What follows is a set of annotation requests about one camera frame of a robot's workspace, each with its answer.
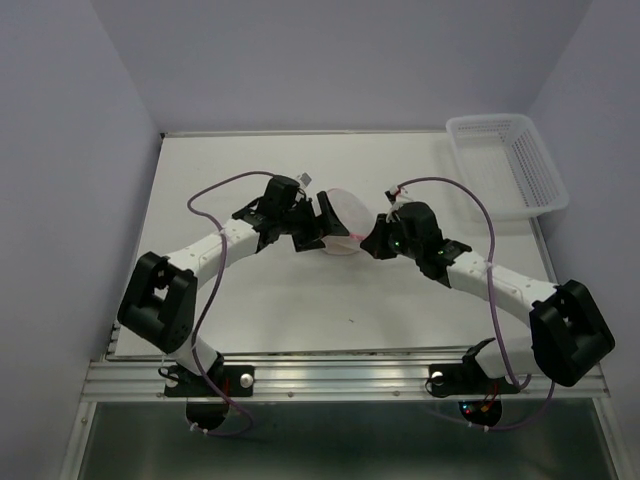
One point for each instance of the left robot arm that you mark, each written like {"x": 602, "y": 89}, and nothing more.
{"x": 159, "y": 303}

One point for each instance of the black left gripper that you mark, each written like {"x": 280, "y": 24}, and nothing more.
{"x": 329, "y": 224}

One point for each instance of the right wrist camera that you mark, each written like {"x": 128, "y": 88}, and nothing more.
{"x": 397, "y": 198}

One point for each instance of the white mesh laundry bag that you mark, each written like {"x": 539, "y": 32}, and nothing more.
{"x": 354, "y": 216}

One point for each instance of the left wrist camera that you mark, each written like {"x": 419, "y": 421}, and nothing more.
{"x": 304, "y": 178}

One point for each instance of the aluminium mounting rail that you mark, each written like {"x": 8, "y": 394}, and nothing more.
{"x": 387, "y": 376}

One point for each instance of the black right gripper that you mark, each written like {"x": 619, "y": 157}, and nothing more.
{"x": 373, "y": 244}

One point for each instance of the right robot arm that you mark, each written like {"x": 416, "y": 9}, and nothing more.
{"x": 567, "y": 335}

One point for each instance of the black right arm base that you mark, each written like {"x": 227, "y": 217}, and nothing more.
{"x": 466, "y": 378}

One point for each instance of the white perforated plastic basket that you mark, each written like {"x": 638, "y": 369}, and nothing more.
{"x": 504, "y": 161}

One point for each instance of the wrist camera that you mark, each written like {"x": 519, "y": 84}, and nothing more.
{"x": 304, "y": 178}
{"x": 397, "y": 198}

